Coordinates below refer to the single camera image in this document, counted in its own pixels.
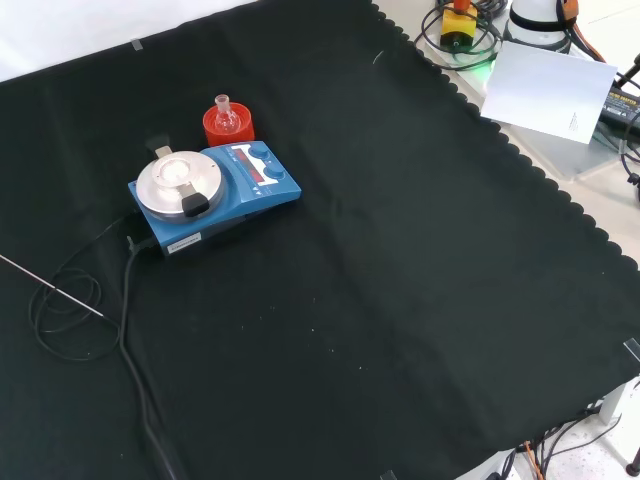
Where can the clear round-bottom flask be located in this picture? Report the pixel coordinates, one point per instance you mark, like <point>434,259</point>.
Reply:
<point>227,120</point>

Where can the red ribbed flask holder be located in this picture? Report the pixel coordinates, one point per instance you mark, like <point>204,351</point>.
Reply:
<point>235,140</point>

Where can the black table cloth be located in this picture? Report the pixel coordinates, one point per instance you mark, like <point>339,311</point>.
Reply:
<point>400,250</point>

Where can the blue base heater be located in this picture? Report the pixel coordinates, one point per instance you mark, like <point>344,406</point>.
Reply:
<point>225,215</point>

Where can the grey tape piece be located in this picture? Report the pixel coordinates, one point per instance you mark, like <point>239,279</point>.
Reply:
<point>388,475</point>
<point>137,44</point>
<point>632,349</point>

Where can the yellow stop button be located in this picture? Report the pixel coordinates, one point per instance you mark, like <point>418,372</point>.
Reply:
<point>457,22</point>

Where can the pale board sheet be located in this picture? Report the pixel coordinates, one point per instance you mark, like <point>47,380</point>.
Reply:
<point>545,90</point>

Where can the thin metal probe rod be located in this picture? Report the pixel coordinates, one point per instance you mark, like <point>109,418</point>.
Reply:
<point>50,287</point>

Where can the black power adapter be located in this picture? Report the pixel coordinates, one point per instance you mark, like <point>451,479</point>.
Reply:
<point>622,107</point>

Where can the black tripod foot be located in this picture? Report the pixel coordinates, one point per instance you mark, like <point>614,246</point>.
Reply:
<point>633,467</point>

